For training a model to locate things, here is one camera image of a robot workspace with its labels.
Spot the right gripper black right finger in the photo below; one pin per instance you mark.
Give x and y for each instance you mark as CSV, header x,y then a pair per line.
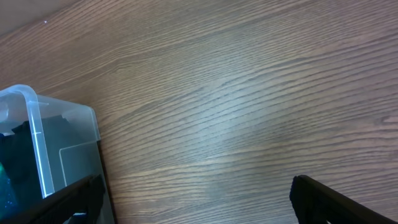
x,y
315,203

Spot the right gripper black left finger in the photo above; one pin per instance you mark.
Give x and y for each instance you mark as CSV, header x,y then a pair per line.
x,y
80,202

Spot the black cloth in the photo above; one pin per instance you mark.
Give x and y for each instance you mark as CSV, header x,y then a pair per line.
x,y
18,157

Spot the sparkly blue green garment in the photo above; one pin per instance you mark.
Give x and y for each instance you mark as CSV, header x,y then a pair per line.
x,y
8,203

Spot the clear plastic storage bin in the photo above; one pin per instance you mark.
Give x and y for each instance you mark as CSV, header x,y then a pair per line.
x,y
20,103

